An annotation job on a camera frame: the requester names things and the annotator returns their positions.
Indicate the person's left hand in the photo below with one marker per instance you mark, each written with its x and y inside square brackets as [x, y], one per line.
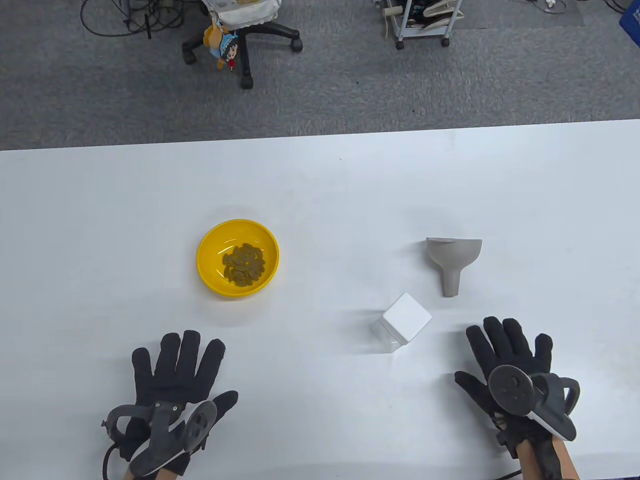
[175, 370]

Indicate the plush doll charm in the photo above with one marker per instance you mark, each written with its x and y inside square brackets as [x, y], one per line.
[227, 50]

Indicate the person's right hand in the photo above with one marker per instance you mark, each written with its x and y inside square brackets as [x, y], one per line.
[505, 350]

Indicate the black office chair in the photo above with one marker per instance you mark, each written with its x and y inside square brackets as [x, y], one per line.
[245, 50]

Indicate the yellow plastic bowl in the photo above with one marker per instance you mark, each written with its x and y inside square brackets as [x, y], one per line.
[210, 250]

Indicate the black right hand controller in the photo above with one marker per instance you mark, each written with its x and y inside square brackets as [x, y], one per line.
[510, 390]

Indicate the black left hand controller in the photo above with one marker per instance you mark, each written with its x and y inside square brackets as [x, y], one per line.
[155, 440]

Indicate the blue box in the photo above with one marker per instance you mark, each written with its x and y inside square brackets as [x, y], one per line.
[631, 20]

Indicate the clear square coffee jar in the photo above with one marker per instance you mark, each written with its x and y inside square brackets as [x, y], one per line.
[382, 335]

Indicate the white rolling cart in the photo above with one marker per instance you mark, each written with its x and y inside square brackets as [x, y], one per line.
[420, 32]

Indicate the person's left forearm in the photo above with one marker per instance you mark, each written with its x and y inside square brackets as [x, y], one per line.
[129, 476]

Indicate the black hand controller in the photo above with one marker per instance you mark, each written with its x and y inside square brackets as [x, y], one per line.
[510, 390]
[155, 440]

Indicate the white square jar lid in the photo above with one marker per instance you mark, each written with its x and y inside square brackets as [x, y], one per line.
[407, 317]

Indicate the grey plastic funnel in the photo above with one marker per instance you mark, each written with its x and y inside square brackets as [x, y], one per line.
[452, 257]

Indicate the person's right forearm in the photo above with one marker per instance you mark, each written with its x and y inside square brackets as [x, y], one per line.
[526, 462]

